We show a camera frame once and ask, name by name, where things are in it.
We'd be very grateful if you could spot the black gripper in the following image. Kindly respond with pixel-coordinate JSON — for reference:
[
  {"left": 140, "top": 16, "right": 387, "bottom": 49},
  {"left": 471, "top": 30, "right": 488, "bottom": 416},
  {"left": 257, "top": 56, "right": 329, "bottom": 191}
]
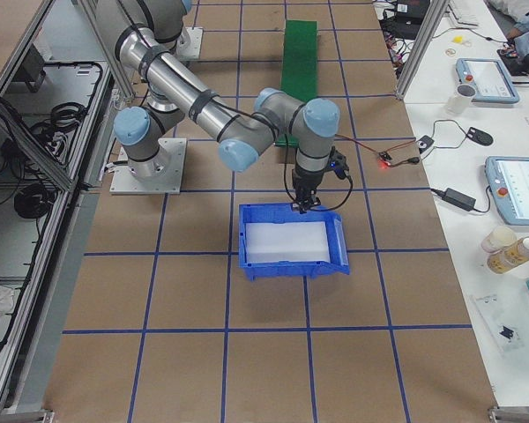
[{"left": 291, "top": 167, "right": 324, "bottom": 214}]

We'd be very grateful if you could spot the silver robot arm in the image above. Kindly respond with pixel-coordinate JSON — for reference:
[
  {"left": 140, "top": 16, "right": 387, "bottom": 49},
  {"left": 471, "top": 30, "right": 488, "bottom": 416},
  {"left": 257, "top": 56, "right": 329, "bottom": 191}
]
[{"left": 95, "top": 1, "right": 350, "bottom": 213}]

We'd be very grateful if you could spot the blue plastic bin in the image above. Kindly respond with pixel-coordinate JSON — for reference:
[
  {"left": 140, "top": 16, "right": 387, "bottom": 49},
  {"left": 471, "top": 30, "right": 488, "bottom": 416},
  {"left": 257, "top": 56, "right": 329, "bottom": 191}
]
[{"left": 238, "top": 203, "right": 350, "bottom": 280}]

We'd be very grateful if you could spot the small sensor circuit board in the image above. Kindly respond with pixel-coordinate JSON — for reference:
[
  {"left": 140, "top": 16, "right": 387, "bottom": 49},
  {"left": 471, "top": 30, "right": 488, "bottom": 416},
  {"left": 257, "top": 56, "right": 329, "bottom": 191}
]
[{"left": 378, "top": 152, "right": 392, "bottom": 168}]

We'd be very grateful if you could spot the green conveyor belt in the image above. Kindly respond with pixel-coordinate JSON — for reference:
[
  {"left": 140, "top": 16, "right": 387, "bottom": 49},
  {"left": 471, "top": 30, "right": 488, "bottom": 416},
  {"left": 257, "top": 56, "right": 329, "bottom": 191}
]
[{"left": 272, "top": 19, "right": 321, "bottom": 149}]

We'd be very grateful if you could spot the black computer mouse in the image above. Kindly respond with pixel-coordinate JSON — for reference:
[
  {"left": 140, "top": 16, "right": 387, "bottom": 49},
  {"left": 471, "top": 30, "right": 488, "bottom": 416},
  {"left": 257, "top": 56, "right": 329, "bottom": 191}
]
[{"left": 466, "top": 127, "right": 494, "bottom": 146}]

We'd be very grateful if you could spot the white mug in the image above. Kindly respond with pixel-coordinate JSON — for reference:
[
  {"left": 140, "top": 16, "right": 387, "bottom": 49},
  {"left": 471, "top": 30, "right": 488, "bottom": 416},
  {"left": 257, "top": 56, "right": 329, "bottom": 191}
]
[{"left": 445, "top": 84, "right": 476, "bottom": 115}]

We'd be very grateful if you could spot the drink can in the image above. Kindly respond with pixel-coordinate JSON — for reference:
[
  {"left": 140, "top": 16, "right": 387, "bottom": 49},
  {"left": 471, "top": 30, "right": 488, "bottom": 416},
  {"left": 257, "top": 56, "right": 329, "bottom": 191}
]
[{"left": 487, "top": 236, "right": 529, "bottom": 274}]

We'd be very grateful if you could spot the lower teach pendant tablet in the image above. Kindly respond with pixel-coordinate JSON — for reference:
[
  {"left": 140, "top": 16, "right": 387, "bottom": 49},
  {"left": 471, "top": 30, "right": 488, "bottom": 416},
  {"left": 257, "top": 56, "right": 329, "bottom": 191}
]
[{"left": 484, "top": 156, "right": 529, "bottom": 226}]

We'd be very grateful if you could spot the teach pendant tablet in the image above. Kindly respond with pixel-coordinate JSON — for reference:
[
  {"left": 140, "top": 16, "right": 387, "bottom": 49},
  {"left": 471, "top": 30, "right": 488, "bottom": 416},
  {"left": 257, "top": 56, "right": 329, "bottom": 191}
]
[
  {"left": 484, "top": 156, "right": 529, "bottom": 226},
  {"left": 456, "top": 58, "right": 520, "bottom": 104}
]

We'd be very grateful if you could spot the upper teach pendant tablet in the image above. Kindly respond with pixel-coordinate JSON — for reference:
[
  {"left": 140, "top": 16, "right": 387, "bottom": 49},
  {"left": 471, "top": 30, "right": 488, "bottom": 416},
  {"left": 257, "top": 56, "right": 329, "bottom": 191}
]
[{"left": 456, "top": 58, "right": 520, "bottom": 104}]

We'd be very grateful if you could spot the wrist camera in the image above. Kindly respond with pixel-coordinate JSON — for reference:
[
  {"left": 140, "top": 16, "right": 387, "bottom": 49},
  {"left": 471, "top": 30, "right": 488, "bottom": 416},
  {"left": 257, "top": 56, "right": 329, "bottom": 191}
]
[{"left": 328, "top": 147, "right": 350, "bottom": 180}]

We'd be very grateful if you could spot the red black power cable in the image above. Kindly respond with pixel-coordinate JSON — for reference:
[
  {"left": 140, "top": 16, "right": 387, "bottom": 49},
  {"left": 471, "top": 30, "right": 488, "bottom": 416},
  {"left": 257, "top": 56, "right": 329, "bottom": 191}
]
[{"left": 334, "top": 131, "right": 420, "bottom": 171}]

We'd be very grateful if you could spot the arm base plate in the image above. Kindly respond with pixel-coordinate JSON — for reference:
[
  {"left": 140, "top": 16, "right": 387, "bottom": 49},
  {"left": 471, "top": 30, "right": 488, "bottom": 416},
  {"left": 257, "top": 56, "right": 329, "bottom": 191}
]
[
  {"left": 109, "top": 137, "right": 187, "bottom": 195},
  {"left": 175, "top": 26, "right": 204, "bottom": 62}
]

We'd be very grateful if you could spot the aluminium frame post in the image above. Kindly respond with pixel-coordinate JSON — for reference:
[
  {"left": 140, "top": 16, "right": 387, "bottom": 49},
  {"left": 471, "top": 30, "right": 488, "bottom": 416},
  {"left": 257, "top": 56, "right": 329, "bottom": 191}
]
[{"left": 395, "top": 0, "right": 449, "bottom": 100}]

